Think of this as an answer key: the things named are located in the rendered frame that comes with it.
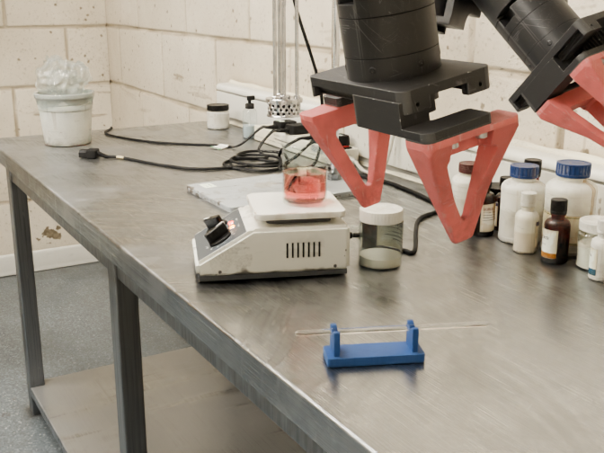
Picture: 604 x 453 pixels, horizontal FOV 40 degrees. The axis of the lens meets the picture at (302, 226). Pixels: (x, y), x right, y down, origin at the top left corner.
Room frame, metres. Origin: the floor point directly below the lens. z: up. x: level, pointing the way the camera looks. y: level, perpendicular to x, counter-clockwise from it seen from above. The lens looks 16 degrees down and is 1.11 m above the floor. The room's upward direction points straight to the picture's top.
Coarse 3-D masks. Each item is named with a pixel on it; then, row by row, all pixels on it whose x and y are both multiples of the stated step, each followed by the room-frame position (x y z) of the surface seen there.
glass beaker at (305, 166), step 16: (288, 144) 1.10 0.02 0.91; (304, 144) 1.11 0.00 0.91; (288, 160) 1.06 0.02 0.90; (304, 160) 1.05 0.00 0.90; (320, 160) 1.06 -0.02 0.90; (288, 176) 1.06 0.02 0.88; (304, 176) 1.05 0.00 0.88; (320, 176) 1.06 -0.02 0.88; (288, 192) 1.06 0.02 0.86; (304, 192) 1.05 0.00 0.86; (320, 192) 1.06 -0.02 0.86
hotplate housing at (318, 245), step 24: (192, 240) 1.12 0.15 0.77; (240, 240) 1.01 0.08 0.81; (264, 240) 1.01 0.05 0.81; (288, 240) 1.02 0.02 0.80; (312, 240) 1.02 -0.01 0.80; (336, 240) 1.03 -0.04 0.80; (216, 264) 1.00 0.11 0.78; (240, 264) 1.01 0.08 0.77; (264, 264) 1.01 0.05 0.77; (288, 264) 1.02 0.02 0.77; (312, 264) 1.02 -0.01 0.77; (336, 264) 1.03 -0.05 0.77
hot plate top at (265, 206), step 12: (264, 192) 1.13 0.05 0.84; (276, 192) 1.13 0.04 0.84; (252, 204) 1.07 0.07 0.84; (264, 204) 1.07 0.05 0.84; (276, 204) 1.07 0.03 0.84; (324, 204) 1.07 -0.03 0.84; (336, 204) 1.07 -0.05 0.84; (264, 216) 1.02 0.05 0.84; (276, 216) 1.02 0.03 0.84; (288, 216) 1.02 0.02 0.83; (300, 216) 1.02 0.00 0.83; (312, 216) 1.03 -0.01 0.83; (324, 216) 1.03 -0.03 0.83; (336, 216) 1.03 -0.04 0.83
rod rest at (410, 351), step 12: (336, 336) 0.76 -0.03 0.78; (408, 336) 0.79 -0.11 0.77; (324, 348) 0.78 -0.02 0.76; (336, 348) 0.76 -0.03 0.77; (348, 348) 0.78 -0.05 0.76; (360, 348) 0.78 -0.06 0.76; (372, 348) 0.78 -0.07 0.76; (384, 348) 0.78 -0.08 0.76; (396, 348) 0.78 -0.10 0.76; (408, 348) 0.78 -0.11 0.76; (420, 348) 0.78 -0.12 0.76; (336, 360) 0.76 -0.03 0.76; (348, 360) 0.76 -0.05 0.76; (360, 360) 0.76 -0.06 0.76; (372, 360) 0.76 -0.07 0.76; (384, 360) 0.76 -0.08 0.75; (396, 360) 0.76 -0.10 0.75; (408, 360) 0.77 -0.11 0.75; (420, 360) 0.77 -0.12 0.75
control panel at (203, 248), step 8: (232, 216) 1.11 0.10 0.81; (240, 216) 1.09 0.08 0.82; (232, 224) 1.07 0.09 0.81; (240, 224) 1.06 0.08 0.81; (200, 232) 1.12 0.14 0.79; (232, 232) 1.04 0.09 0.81; (240, 232) 1.02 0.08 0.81; (200, 240) 1.08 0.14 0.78; (232, 240) 1.01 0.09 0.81; (200, 248) 1.05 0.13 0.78; (208, 248) 1.03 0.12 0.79; (216, 248) 1.01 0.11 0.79; (200, 256) 1.02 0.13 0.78
